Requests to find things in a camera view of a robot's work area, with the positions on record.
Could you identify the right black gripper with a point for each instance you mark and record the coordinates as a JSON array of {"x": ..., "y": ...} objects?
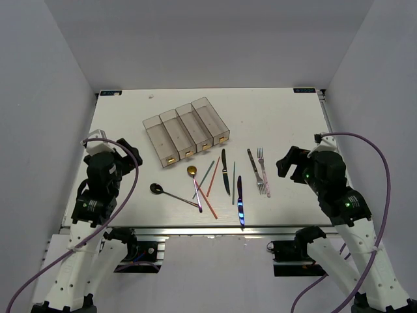
[{"x": 303, "y": 160}]

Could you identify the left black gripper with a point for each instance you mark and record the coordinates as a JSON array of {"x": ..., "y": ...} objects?
[{"x": 128, "y": 161}]

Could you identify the fork with pink handle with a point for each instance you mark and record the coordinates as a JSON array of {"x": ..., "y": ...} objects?
[{"x": 261, "y": 161}]

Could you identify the fork with dark handle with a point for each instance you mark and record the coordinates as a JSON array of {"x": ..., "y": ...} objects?
[{"x": 260, "y": 182}]

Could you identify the iridescent blue knife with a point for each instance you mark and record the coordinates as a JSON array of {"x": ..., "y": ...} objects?
[{"x": 240, "y": 202}]

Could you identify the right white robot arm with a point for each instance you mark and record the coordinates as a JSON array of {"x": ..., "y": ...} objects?
[{"x": 371, "y": 285}]

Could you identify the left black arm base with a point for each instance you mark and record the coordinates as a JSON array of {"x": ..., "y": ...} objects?
[{"x": 141, "y": 255}]

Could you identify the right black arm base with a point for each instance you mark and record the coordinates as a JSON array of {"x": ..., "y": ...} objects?
[{"x": 290, "y": 257}]

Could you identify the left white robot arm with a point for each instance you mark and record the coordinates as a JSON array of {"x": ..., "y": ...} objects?
[{"x": 94, "y": 251}]

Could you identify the teal chopstick right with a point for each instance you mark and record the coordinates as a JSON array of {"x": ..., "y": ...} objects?
[{"x": 233, "y": 186}]

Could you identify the teal chopstick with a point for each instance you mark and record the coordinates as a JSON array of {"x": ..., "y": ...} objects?
[
  {"x": 233, "y": 186},
  {"x": 205, "y": 176}
]

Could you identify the black spoon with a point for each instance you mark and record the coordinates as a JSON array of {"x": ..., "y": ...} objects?
[{"x": 157, "y": 189}]

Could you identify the black knife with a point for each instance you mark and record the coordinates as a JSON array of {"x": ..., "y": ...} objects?
[{"x": 225, "y": 173}]

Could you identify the short orange chopstick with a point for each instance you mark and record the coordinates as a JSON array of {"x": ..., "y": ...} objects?
[{"x": 213, "y": 177}]

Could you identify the teal chopstick left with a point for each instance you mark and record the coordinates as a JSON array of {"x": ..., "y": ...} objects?
[{"x": 205, "y": 176}]

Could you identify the left blue table label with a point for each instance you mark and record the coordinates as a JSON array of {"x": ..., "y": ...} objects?
[{"x": 110, "y": 93}]

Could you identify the blue table label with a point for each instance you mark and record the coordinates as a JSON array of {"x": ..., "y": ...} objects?
[
  {"x": 304, "y": 90},
  {"x": 110, "y": 93}
]

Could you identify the right blue table label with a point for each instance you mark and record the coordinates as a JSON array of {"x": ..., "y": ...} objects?
[{"x": 304, "y": 90}]

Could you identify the long orange chopstick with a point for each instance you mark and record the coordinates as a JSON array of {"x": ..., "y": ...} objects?
[{"x": 207, "y": 202}]

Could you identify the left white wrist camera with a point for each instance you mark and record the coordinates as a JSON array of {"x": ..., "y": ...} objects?
[{"x": 94, "y": 144}]

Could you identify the gold spoon purple handle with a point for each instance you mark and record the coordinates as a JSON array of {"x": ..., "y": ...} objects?
[{"x": 192, "y": 170}]

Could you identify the aluminium table rail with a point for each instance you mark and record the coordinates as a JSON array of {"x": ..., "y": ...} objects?
[{"x": 215, "y": 231}]

